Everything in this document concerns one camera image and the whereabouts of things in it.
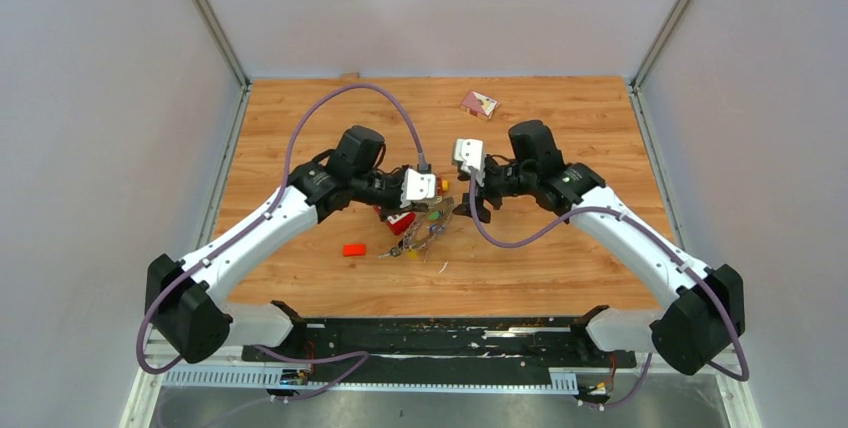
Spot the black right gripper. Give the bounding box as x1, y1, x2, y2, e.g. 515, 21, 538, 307
453, 158, 536, 222

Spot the chain of metal keyrings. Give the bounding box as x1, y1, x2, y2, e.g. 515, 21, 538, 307
397, 196, 458, 262

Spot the key with black tag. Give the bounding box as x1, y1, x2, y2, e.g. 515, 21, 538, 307
378, 247, 403, 259

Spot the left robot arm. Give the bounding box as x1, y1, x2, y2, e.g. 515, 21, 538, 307
142, 125, 438, 363

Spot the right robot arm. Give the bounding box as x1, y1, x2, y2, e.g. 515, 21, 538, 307
452, 120, 750, 381

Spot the red window toy brick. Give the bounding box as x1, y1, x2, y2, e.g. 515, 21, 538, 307
381, 212, 417, 236

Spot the small red toy brick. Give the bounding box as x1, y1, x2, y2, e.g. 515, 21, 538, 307
342, 243, 367, 257

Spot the red patterned card box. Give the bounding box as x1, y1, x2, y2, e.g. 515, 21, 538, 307
459, 90, 500, 120

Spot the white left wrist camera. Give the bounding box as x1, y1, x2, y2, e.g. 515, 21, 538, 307
400, 168, 438, 208

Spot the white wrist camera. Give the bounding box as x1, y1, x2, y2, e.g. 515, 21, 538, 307
452, 138, 485, 187
400, 168, 438, 208

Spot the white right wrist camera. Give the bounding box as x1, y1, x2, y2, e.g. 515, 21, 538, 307
452, 138, 485, 187

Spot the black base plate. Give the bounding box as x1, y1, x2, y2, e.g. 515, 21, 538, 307
276, 316, 637, 387

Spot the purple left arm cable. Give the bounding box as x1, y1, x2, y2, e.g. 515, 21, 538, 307
135, 83, 432, 406

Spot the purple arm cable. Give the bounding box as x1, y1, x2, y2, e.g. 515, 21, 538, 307
135, 83, 432, 406
468, 173, 751, 411

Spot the aluminium frame post left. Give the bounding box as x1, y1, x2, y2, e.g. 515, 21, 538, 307
191, 0, 250, 91

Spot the aluminium frame post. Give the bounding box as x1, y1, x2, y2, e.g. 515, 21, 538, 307
191, 0, 250, 91
630, 0, 694, 91

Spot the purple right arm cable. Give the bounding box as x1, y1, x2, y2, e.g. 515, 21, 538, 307
468, 173, 751, 411

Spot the aluminium frame post right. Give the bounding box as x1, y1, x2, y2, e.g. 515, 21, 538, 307
630, 0, 694, 91

